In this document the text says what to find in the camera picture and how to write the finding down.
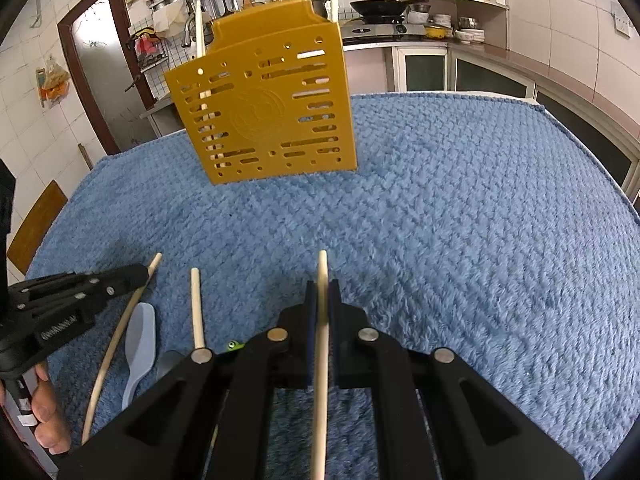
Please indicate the person's left hand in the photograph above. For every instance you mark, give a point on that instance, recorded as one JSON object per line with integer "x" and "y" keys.
{"x": 50, "y": 410}

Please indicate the brown framed glass door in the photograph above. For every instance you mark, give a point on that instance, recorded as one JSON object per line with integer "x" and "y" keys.
{"x": 100, "y": 70}

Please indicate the hanging plastic bag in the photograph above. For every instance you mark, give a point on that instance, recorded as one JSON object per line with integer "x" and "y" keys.
{"x": 52, "y": 82}

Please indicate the gas stove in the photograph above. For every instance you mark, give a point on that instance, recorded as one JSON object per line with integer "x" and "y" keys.
{"x": 380, "y": 30}

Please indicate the yellow perforated utensil holder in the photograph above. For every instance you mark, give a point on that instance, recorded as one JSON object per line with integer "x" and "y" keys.
{"x": 265, "y": 110}

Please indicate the black wok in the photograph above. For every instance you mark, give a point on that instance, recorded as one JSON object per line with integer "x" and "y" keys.
{"x": 380, "y": 7}

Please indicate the white corner shelf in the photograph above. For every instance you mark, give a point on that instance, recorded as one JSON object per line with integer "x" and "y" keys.
{"x": 450, "y": 2}

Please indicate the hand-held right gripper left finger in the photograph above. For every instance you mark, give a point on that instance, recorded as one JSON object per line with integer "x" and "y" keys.
{"x": 310, "y": 325}

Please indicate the blue knitted blanket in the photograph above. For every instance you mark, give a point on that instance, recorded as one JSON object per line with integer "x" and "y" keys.
{"x": 450, "y": 210}

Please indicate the metal faucet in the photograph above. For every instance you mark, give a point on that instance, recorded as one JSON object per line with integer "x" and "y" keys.
{"x": 189, "y": 30}

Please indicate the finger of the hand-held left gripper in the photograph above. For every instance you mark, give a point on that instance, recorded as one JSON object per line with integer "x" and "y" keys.
{"x": 117, "y": 282}
{"x": 50, "y": 285}

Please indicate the stack of white bowls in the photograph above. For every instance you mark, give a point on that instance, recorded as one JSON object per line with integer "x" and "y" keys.
{"x": 469, "y": 32}

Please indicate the white wall outlet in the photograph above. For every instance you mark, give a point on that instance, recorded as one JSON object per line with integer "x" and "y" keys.
{"x": 621, "y": 19}

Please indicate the kitchen counter cabinet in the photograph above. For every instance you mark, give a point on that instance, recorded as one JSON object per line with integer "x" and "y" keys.
{"x": 500, "y": 70}

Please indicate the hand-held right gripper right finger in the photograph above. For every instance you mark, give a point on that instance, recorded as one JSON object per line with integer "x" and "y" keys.
{"x": 334, "y": 325}

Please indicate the white hanging cloth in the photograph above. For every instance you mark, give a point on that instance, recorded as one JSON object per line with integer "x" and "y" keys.
{"x": 167, "y": 20}

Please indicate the yellow enamel pot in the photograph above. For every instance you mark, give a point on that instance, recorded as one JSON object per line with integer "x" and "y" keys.
{"x": 436, "y": 31}

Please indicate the light blue plastic spoon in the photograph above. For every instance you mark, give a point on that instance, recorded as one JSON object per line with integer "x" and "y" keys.
{"x": 140, "y": 340}

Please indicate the grey plastic spoon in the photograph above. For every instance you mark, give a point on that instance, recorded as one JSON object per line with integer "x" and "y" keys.
{"x": 167, "y": 362}

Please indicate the steel cooking pot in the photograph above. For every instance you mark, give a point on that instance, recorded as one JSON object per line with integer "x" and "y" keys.
{"x": 320, "y": 6}

